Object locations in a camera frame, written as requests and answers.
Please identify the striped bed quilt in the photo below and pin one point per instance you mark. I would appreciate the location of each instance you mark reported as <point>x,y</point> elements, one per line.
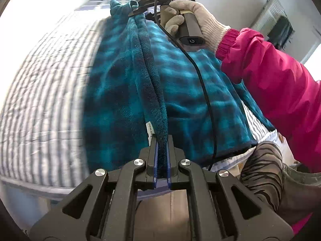
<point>45,93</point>

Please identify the wall rack with papers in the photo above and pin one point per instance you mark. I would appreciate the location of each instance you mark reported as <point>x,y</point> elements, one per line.
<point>275,22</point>

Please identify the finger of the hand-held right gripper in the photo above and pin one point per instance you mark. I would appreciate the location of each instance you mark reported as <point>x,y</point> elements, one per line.
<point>137,11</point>

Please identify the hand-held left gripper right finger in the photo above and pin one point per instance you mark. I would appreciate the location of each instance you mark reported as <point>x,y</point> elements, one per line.
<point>168,160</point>

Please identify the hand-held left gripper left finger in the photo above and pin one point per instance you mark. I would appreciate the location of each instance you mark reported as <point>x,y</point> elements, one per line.
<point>155,160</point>

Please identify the person's right hand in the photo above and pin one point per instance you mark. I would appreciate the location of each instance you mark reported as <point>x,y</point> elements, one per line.
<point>200,12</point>

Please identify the person's right forearm pink sleeve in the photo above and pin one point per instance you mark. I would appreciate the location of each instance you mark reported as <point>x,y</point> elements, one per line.
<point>270,75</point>

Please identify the blue checked blanket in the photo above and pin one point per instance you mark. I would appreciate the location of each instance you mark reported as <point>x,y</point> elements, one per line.
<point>100,3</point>

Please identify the cardboard box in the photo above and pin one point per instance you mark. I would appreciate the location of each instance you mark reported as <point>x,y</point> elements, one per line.
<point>163,216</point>

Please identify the teal plaid fleece garment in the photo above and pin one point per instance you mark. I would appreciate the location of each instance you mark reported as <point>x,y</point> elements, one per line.
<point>120,93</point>

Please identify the olive cloth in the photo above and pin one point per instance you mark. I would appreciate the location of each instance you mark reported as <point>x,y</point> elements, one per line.
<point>301,193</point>

